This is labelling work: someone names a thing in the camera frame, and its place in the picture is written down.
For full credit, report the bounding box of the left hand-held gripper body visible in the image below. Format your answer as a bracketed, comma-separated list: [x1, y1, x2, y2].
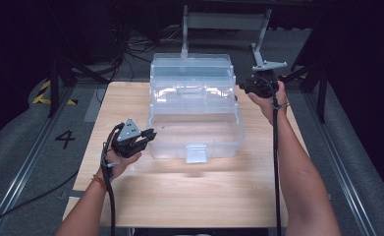
[110, 117, 147, 158]

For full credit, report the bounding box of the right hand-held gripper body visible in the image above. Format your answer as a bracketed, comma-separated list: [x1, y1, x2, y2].
[247, 60, 289, 99]

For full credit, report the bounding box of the clear plastic storage box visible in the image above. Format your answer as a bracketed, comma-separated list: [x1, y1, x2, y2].
[146, 52, 246, 164]

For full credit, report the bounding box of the person's right hand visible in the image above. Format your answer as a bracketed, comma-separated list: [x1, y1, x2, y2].
[247, 80, 291, 126]

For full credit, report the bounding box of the person's left hand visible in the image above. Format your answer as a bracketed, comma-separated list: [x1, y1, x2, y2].
[95, 147, 143, 183]

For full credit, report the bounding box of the black tripod stand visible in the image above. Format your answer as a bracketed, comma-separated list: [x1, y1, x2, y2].
[46, 53, 110, 119]
[277, 19, 332, 124]

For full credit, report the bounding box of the yellow black floor tape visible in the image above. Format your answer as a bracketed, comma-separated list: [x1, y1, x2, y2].
[31, 80, 79, 106]

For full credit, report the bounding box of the orange wrist bracelet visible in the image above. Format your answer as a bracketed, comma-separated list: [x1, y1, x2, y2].
[91, 174, 108, 192]

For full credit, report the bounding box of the left hand-held gripper cable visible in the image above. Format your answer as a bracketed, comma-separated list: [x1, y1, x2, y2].
[100, 123, 126, 236]

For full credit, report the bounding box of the white metal desk frame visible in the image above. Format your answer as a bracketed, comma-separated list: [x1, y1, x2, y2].
[180, 4, 273, 72]

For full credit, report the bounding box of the bundle of black floor cables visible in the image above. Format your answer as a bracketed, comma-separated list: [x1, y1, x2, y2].
[109, 19, 185, 85]

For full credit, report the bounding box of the metal floor rail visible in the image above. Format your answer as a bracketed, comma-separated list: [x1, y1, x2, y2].
[0, 82, 78, 236]
[302, 91, 379, 236]

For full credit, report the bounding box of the black floor cable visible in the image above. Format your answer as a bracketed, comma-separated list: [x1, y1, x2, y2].
[0, 170, 80, 234]

